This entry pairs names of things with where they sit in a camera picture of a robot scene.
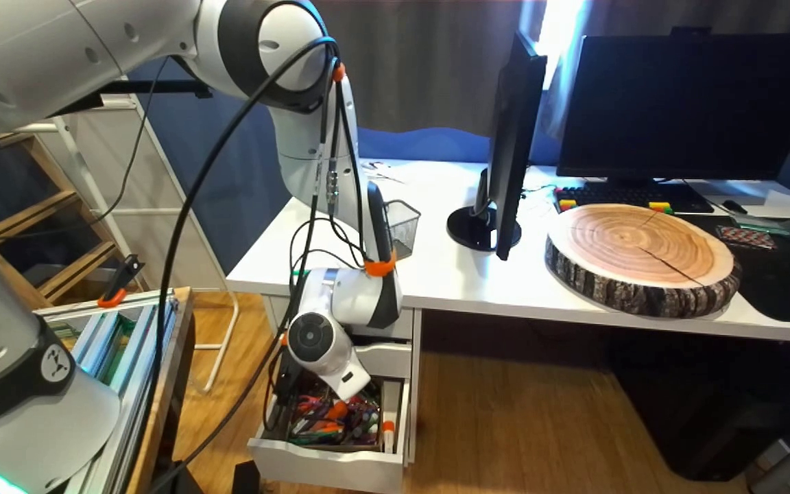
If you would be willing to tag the colourful clutter pile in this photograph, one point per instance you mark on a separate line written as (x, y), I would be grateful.
(330, 423)

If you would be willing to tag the black computer mouse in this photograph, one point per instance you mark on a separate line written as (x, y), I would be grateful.
(732, 206)

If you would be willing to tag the black boom stand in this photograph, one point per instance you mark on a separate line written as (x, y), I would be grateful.
(138, 88)

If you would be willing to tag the grey mesh pen cup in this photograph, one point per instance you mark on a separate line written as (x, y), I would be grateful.
(400, 222)

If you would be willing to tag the large black monitor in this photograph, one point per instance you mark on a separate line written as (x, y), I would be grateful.
(687, 111)

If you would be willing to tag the wood slice cushion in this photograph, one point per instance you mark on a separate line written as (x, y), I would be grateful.
(642, 255)

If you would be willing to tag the black monitor with round stand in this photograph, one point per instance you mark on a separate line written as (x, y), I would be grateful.
(514, 139)

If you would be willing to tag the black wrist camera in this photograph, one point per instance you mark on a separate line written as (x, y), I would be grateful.
(288, 375)

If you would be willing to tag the stack of glass panels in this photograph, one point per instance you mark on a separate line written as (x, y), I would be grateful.
(130, 339)

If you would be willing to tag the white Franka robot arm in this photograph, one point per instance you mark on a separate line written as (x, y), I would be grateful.
(48, 56)

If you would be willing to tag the white metal rack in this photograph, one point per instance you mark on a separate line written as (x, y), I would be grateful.
(152, 211)

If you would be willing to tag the yellow green toy block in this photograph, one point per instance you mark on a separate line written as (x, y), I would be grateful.
(658, 206)
(566, 203)

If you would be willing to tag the dark grey curtain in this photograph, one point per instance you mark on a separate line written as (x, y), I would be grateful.
(687, 18)
(411, 65)

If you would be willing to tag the wooden crate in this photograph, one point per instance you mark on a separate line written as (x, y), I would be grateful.
(166, 384)

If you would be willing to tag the white shallow drawer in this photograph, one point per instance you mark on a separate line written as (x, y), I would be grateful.
(407, 325)

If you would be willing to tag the black orange clamp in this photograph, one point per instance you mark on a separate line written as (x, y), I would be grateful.
(123, 276)

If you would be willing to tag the white paper sheet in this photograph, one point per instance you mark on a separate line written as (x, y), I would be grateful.
(760, 194)

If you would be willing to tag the black desk mat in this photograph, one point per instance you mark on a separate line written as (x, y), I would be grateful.
(788, 276)

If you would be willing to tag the white drawer with tape roll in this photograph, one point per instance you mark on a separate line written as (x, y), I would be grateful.
(384, 357)

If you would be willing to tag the white drawer with colourful clutter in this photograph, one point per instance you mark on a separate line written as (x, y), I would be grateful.
(321, 468)

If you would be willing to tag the wooden ladder shelf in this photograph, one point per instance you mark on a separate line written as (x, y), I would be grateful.
(27, 214)

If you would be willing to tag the small black floor object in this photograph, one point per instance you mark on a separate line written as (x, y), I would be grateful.
(247, 479)

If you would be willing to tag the black keyboard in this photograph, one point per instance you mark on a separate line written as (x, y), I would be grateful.
(631, 195)

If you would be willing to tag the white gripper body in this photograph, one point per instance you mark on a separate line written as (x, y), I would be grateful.
(347, 377)

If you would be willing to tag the blue fabric panel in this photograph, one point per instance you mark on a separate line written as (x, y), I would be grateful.
(430, 143)

